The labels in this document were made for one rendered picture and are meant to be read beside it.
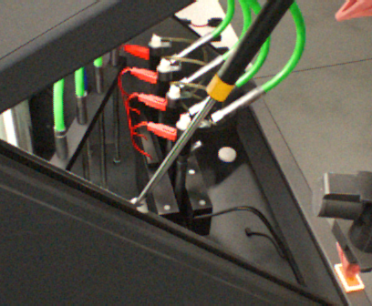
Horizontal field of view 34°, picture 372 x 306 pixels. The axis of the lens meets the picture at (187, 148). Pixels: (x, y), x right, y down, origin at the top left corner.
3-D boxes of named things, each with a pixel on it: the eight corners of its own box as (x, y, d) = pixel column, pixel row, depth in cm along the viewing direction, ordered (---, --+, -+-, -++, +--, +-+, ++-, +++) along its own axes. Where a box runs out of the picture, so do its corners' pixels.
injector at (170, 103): (188, 181, 118) (196, 97, 103) (163, 185, 117) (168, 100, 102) (185, 171, 120) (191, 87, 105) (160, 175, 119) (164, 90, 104)
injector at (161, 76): (179, 154, 123) (185, 70, 109) (155, 157, 122) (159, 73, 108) (176, 145, 125) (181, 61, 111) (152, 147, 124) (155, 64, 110)
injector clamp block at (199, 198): (206, 258, 117) (213, 206, 106) (156, 266, 114) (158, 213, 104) (169, 141, 140) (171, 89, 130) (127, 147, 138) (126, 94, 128)
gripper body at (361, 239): (358, 276, 90) (374, 245, 85) (331, 223, 97) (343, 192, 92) (397, 270, 92) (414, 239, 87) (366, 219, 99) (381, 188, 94)
